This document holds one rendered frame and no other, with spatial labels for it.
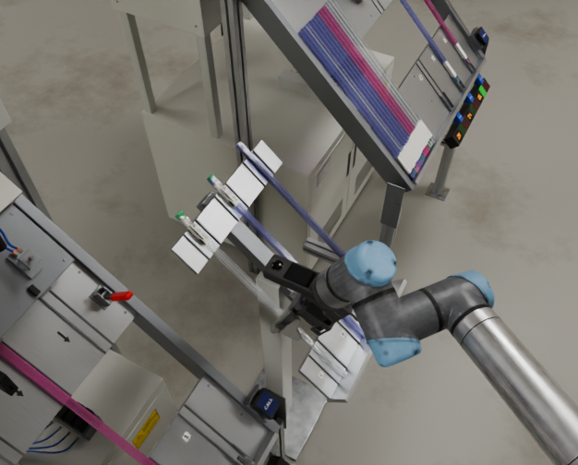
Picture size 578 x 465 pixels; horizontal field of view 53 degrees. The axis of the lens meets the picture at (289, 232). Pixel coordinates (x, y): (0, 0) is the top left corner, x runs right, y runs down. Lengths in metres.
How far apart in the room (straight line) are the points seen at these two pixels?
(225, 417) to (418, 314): 0.47
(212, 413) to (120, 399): 0.33
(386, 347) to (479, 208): 1.78
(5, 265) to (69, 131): 2.11
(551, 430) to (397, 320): 0.25
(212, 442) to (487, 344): 0.56
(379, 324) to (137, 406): 0.70
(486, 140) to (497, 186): 0.30
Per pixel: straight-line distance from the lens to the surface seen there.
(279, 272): 1.07
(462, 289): 0.96
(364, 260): 0.89
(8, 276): 1.01
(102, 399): 1.46
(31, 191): 1.13
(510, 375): 0.90
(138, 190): 2.68
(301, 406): 2.04
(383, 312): 0.91
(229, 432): 1.21
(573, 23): 3.97
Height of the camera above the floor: 1.90
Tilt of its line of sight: 52 degrees down
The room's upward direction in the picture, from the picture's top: 1 degrees counter-clockwise
